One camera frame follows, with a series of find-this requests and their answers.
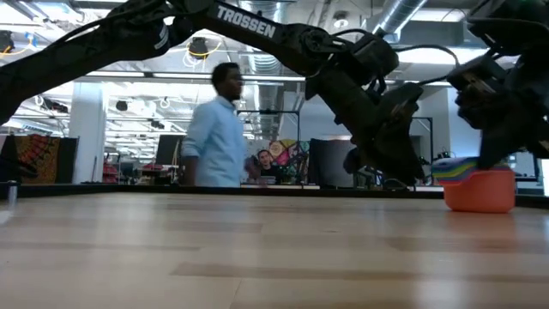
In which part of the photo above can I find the black metal frame stand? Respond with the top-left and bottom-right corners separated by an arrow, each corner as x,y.
411,114 -> 435,173
238,109 -> 301,186

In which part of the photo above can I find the colourful geometric wall hanging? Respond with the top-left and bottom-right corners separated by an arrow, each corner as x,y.
268,138 -> 311,181

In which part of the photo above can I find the orange patterned wall hanging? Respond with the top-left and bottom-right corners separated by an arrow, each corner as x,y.
0,134 -> 61,185

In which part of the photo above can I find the white building column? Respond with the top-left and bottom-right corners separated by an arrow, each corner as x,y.
68,81 -> 107,185

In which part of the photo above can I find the orange measuring cup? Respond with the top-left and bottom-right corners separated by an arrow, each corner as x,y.
443,167 -> 516,215

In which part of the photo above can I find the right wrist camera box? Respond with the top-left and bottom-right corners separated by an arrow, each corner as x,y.
445,54 -> 510,98

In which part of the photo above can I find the purple measuring cup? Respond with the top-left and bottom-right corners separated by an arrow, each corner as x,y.
431,155 -> 511,172

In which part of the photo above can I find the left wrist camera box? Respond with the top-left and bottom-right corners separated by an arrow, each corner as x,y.
342,32 -> 401,89

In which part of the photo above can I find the black aluminium table frame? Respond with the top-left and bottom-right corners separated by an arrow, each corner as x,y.
0,182 -> 549,209

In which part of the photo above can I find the person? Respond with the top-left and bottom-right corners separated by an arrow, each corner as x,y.
179,61 -> 250,189
253,148 -> 281,185

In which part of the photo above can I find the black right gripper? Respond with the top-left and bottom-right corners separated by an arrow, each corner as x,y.
454,50 -> 549,171

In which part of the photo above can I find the silver ventilation duct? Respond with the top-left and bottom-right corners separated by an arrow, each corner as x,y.
239,0 -> 289,138

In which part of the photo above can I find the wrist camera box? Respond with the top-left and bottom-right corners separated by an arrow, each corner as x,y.
342,32 -> 401,89
445,54 -> 510,98

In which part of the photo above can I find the grey partition panel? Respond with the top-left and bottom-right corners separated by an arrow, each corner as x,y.
308,136 -> 357,188

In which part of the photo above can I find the black round ceiling fixture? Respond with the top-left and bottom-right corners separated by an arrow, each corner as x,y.
187,36 -> 210,60

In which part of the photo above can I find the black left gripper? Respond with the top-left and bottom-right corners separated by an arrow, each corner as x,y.
305,63 -> 426,186

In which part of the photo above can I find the black monitor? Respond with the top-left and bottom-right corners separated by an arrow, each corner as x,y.
154,134 -> 185,167

